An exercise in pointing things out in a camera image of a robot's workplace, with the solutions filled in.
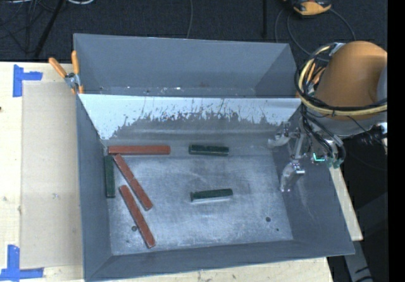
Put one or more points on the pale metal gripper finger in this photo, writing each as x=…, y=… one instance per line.
x=278, y=141
x=288, y=176

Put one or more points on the dark green flat block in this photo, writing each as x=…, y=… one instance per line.
x=212, y=194
x=209, y=150
x=110, y=176

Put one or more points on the pale flat board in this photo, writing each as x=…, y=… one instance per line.
x=47, y=163

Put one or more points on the red-brown flat block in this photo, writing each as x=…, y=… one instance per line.
x=133, y=181
x=139, y=150
x=137, y=216

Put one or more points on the grey metal bin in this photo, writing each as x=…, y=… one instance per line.
x=205, y=224

